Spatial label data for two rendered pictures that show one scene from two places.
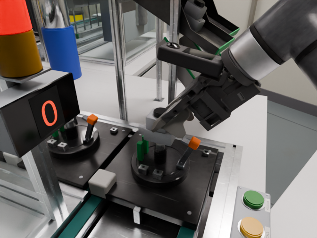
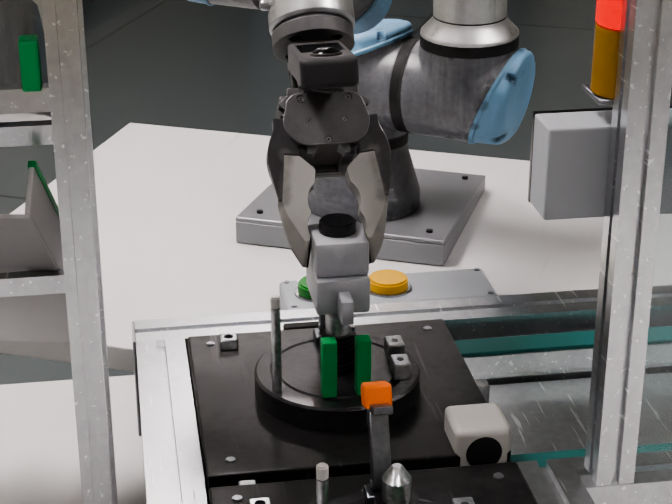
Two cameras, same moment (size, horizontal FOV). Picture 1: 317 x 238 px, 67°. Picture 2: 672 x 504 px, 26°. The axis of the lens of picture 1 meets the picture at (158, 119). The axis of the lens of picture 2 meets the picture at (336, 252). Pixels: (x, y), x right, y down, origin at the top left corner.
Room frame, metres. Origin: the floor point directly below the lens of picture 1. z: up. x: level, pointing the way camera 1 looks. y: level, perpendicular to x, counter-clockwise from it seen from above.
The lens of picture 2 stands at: (0.98, 0.93, 1.57)
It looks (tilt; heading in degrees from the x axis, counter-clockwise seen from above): 24 degrees down; 239
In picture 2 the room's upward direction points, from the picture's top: straight up
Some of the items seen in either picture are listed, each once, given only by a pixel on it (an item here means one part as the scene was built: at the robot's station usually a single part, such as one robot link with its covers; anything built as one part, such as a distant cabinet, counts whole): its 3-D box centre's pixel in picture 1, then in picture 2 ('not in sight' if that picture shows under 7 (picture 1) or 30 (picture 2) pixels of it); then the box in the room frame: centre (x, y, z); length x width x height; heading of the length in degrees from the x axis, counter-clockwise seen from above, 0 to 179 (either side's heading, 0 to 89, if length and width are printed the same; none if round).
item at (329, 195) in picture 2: not in sight; (361, 165); (0.07, -0.54, 0.94); 0.15 x 0.15 x 0.10
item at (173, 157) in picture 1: (160, 163); (337, 378); (0.43, 0.00, 0.98); 0.14 x 0.14 x 0.02
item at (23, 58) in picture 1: (16, 51); (628, 57); (0.29, 0.18, 1.29); 0.05 x 0.05 x 0.05
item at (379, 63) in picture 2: not in sight; (368, 75); (0.07, -0.53, 1.06); 0.13 x 0.12 x 0.14; 124
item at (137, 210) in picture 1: (137, 215); (480, 402); (0.31, 0.04, 0.95); 0.01 x 0.01 x 0.04; 68
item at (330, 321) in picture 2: (160, 144); (337, 317); (0.43, 0.00, 1.04); 0.02 x 0.02 x 0.03
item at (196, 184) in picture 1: (160, 169); (337, 398); (0.43, 0.00, 0.96); 0.24 x 0.24 x 0.02; 68
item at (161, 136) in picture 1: (156, 123); (339, 264); (0.43, 0.00, 1.09); 0.08 x 0.04 x 0.07; 68
